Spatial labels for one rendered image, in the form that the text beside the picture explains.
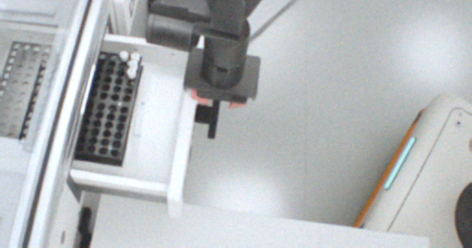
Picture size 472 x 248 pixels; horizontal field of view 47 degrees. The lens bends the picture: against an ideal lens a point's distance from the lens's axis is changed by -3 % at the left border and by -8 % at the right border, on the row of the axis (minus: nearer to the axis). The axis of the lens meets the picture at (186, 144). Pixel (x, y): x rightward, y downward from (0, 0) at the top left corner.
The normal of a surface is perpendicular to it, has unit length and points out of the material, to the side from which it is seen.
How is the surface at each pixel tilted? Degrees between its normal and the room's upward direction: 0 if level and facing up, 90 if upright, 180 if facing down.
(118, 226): 0
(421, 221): 0
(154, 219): 0
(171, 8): 67
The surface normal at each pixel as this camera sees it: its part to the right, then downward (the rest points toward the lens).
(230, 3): -0.24, 0.66
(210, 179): 0.01, -0.37
